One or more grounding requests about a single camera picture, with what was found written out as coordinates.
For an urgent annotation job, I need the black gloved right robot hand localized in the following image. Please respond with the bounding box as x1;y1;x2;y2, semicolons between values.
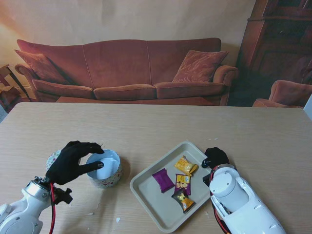
201;147;231;170

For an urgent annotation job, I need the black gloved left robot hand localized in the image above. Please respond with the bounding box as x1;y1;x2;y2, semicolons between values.
45;140;105;186

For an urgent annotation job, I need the round polka dot box lid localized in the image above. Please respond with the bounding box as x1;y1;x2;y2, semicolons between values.
45;150;63;173

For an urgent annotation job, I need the yellow snack packet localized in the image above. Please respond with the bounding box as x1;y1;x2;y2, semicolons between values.
174;155;198;176

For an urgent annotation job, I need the round polka dot cookie box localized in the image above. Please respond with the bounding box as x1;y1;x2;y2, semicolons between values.
85;149;123;190

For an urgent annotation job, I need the orange purple-edged snack packet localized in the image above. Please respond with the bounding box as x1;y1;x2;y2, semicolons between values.
175;173;192;196

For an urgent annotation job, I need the black and orange snack packet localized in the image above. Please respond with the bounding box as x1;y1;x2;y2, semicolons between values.
171;190;197;215

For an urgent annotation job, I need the purple snack packet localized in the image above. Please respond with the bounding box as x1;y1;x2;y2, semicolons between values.
152;168;176;194

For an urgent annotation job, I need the beige rectangular tray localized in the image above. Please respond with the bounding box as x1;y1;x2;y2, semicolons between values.
129;140;221;234

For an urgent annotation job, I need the patterned orange sofa cushion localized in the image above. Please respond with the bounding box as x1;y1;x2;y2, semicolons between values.
172;50;229;83

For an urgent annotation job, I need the brown armchair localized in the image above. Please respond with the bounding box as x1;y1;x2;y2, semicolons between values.
252;79;312;109

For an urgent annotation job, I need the plain brown sofa cushion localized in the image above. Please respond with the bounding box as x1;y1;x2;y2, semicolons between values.
14;49;71;85

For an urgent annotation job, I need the brown three-seat sofa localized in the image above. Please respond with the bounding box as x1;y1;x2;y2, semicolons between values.
14;37;240;107

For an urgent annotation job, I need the dark wooden cabinet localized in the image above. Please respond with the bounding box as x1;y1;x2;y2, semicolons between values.
235;0;312;85

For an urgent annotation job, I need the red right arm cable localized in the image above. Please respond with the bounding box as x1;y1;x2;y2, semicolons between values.
210;165;231;234

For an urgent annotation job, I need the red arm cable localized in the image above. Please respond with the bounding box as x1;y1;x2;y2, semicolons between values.
210;165;231;234
48;182;57;234

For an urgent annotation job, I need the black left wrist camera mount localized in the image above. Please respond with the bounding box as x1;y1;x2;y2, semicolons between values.
52;186;74;206

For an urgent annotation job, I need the red left arm cable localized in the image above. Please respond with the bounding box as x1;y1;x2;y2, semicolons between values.
48;182;57;234

